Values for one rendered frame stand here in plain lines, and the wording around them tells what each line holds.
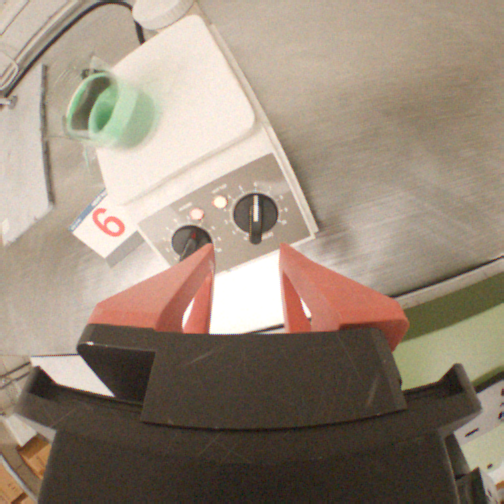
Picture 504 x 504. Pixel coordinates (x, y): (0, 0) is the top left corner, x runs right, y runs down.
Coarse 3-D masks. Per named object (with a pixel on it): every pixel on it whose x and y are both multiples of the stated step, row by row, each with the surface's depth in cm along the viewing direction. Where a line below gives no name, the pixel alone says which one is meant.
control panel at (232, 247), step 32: (256, 160) 17; (192, 192) 18; (224, 192) 18; (256, 192) 18; (288, 192) 18; (160, 224) 19; (192, 224) 19; (224, 224) 19; (288, 224) 19; (224, 256) 21; (256, 256) 21
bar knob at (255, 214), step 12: (240, 204) 18; (252, 204) 17; (264, 204) 18; (240, 216) 19; (252, 216) 17; (264, 216) 19; (276, 216) 19; (240, 228) 19; (252, 228) 18; (264, 228) 19; (252, 240) 18
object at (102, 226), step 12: (108, 204) 24; (96, 216) 25; (108, 216) 25; (120, 216) 25; (84, 228) 25; (96, 228) 26; (108, 228) 26; (120, 228) 26; (84, 240) 26; (96, 240) 27; (108, 240) 27
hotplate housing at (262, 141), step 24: (240, 72) 16; (264, 120) 16; (240, 144) 16; (264, 144) 16; (192, 168) 17; (216, 168) 17; (288, 168) 17; (168, 192) 18; (144, 216) 19; (312, 216) 19; (168, 264) 22
